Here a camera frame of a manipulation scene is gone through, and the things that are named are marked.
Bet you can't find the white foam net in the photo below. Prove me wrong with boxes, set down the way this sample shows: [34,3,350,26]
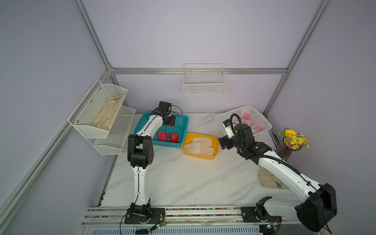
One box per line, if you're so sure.
[183,142,203,154]
[200,146,214,157]
[193,137,212,147]

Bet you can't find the netted red apple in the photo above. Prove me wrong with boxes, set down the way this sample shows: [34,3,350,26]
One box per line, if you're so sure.
[169,133,179,143]
[157,131,168,142]

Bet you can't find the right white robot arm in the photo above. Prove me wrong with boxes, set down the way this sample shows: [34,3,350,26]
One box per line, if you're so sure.
[218,120,337,233]

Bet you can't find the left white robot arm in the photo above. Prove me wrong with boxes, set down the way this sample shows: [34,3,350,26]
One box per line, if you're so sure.
[127,103,175,220]

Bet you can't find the teal plastic perforated basket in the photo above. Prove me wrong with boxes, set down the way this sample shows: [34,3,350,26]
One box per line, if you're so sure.
[133,112,189,148]

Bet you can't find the yellow plastic tub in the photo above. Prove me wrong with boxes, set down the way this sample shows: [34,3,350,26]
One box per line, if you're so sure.
[182,133,220,160]

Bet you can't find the netted apple top back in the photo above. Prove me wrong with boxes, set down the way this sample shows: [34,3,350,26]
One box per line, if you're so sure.
[241,109,252,121]

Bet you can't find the white plastic perforated basket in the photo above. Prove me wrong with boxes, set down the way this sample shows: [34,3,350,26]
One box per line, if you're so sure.
[214,105,272,136]

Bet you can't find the beige work glove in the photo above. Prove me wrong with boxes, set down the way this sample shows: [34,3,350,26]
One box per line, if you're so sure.
[258,167,289,190]

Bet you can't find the dark glass vase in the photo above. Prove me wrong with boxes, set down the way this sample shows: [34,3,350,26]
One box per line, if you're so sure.
[275,145,294,161]

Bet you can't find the beige cloth in shelf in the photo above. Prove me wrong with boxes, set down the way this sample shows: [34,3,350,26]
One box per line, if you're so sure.
[92,95,125,131]

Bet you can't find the yellow flower bouquet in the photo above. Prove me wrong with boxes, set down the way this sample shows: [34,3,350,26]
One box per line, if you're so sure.
[278,129,310,151]

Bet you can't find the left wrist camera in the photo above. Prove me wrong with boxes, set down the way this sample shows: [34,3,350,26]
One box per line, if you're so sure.
[158,101,172,116]

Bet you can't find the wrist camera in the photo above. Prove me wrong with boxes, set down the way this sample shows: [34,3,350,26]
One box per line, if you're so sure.
[158,101,172,116]
[222,119,235,139]

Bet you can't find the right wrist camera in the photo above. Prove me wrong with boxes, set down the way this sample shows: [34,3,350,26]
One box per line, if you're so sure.
[222,119,235,139]

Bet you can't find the white wire wall basket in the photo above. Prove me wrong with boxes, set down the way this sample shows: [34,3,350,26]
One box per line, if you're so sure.
[183,63,227,95]

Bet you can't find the white two-tier wire shelf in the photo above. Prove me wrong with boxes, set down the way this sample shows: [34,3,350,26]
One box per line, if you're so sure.
[68,80,136,156]

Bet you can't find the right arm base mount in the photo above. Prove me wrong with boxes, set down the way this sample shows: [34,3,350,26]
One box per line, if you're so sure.
[240,196,281,228]

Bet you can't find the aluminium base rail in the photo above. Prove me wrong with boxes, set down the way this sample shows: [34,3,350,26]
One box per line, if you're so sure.
[78,205,313,235]

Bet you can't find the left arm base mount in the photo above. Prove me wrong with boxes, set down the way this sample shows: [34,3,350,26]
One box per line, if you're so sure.
[123,201,166,224]

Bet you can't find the aluminium frame structure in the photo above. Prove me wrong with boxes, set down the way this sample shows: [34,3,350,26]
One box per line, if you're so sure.
[1,1,331,233]

